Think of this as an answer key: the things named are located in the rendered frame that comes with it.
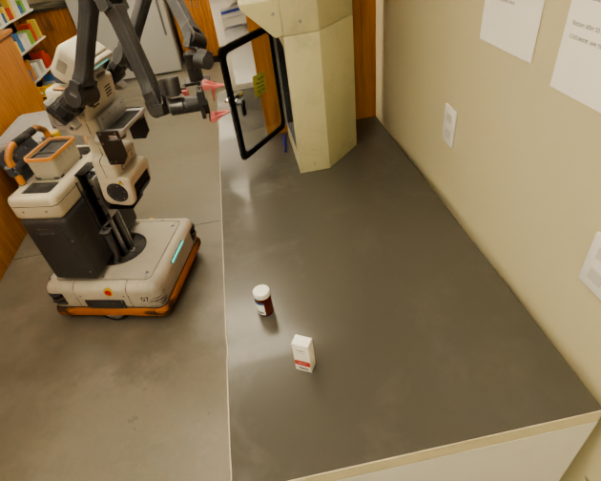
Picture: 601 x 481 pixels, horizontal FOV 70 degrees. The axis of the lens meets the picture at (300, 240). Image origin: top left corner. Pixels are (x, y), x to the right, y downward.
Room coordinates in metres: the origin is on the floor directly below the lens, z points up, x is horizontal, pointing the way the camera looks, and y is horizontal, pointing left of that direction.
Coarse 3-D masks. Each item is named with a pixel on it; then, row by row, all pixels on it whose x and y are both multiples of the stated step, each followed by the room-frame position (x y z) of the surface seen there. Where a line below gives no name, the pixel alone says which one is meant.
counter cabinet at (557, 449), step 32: (480, 448) 0.35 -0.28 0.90; (512, 448) 0.35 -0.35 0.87; (544, 448) 0.36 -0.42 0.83; (576, 448) 0.36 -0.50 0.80; (352, 480) 0.33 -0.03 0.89; (384, 480) 0.33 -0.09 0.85; (416, 480) 0.34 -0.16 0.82; (448, 480) 0.34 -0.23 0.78; (480, 480) 0.35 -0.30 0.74; (512, 480) 0.35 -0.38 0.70; (544, 480) 0.36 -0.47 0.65
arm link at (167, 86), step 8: (160, 80) 1.53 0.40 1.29; (168, 80) 1.51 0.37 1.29; (176, 80) 1.53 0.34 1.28; (160, 88) 1.53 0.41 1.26; (168, 88) 1.51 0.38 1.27; (176, 88) 1.51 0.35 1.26; (160, 96) 1.52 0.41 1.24; (160, 104) 1.50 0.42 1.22; (152, 112) 1.51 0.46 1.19; (160, 112) 1.50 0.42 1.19; (168, 112) 1.52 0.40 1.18
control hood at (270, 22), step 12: (240, 0) 1.44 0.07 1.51; (252, 0) 1.41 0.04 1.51; (264, 0) 1.38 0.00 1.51; (276, 0) 1.37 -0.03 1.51; (252, 12) 1.36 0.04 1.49; (264, 12) 1.37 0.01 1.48; (276, 12) 1.37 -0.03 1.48; (264, 24) 1.37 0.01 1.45; (276, 24) 1.37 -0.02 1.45; (276, 36) 1.37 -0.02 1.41
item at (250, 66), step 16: (240, 48) 1.52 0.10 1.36; (256, 48) 1.59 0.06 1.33; (240, 64) 1.50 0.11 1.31; (256, 64) 1.57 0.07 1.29; (272, 64) 1.65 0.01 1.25; (224, 80) 1.43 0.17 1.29; (240, 80) 1.49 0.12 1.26; (256, 80) 1.56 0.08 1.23; (272, 80) 1.64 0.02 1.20; (240, 96) 1.48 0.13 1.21; (256, 96) 1.54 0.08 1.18; (272, 96) 1.63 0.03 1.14; (240, 112) 1.46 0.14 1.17; (256, 112) 1.53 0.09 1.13; (272, 112) 1.61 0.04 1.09; (256, 128) 1.52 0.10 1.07; (272, 128) 1.60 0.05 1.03; (256, 144) 1.50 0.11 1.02
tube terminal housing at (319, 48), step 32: (288, 0) 1.37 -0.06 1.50; (320, 0) 1.39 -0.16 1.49; (288, 32) 1.37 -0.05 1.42; (320, 32) 1.38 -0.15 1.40; (352, 32) 1.52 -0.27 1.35; (288, 64) 1.37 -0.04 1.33; (320, 64) 1.38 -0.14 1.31; (352, 64) 1.52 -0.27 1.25; (320, 96) 1.38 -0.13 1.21; (352, 96) 1.51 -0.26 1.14; (288, 128) 1.63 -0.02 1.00; (320, 128) 1.38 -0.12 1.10; (352, 128) 1.51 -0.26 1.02; (320, 160) 1.38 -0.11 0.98
